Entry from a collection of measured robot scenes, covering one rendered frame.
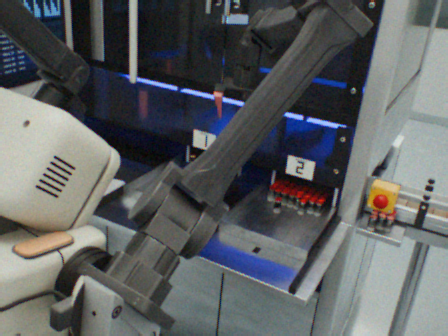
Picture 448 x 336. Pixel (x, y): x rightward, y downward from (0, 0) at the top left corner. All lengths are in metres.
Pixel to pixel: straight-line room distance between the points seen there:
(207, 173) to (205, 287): 1.23
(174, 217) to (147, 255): 0.06
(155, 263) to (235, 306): 1.22
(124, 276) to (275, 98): 0.30
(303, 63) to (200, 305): 1.39
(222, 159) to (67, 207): 0.21
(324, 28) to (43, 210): 0.43
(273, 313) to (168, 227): 1.16
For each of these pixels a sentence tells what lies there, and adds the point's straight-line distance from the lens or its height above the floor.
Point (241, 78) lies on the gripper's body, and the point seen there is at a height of 1.32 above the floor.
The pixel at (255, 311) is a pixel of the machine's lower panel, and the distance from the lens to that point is 1.76.
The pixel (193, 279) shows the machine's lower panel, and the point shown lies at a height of 0.44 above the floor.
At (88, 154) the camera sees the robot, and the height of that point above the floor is 1.33.
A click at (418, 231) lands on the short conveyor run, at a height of 0.87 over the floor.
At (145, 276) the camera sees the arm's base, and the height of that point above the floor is 1.22.
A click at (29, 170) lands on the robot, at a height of 1.33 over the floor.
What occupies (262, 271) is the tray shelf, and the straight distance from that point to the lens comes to 1.18.
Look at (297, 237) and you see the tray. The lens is 1.33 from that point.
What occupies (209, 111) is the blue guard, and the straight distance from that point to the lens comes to 1.50.
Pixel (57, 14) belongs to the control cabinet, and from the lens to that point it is 1.66.
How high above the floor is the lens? 1.58
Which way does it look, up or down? 24 degrees down
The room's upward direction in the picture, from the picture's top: 5 degrees clockwise
